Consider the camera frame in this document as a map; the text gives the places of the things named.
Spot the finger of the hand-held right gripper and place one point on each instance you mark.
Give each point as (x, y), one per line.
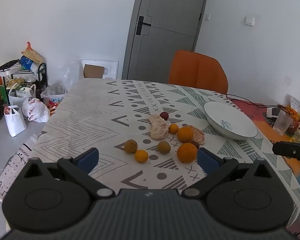
(292, 152)

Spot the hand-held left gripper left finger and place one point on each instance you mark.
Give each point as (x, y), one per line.
(88, 160)

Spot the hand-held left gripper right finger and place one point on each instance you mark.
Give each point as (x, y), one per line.
(207, 161)

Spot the peeled orange citrus segment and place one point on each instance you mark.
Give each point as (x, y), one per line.
(199, 137)

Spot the round orange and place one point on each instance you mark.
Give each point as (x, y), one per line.
(185, 134)
(187, 152)

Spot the brownish green round fruit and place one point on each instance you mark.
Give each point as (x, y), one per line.
(164, 147)
(130, 146)

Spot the white plate with blue print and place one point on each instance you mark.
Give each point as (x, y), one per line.
(222, 115)

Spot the peeled pale pomelo piece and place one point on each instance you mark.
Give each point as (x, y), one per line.
(158, 130)

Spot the dark red jujube fruit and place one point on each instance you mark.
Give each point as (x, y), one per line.
(196, 145)

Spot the ribbed clear glass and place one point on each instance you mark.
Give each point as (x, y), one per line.
(282, 123)

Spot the white charger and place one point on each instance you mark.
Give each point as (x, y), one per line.
(273, 111)

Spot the small orange kumquat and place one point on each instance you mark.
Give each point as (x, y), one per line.
(173, 128)
(141, 156)

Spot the white plastic bag red print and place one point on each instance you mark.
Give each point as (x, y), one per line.
(36, 110)

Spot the plastic bag with tub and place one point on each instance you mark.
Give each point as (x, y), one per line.
(55, 93)

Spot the white cloth with black stitches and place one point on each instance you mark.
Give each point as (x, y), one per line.
(12, 167)

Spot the white paper bag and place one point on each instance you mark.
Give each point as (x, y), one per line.
(15, 122)

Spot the clear plastic bag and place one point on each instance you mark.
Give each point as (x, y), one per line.
(71, 73)

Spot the brown cardboard box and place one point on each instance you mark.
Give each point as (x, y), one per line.
(93, 71)

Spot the orange chair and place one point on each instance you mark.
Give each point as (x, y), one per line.
(197, 72)

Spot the black storage rack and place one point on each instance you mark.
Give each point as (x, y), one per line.
(42, 80)

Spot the white tote bag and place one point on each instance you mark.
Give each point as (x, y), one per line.
(20, 95)

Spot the white foam board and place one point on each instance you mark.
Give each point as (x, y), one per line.
(110, 66)

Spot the blue and white packet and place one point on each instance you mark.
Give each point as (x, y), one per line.
(27, 62)

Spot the orange and tan bag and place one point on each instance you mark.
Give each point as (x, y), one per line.
(32, 53)

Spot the grey door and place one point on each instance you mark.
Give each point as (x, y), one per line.
(165, 30)

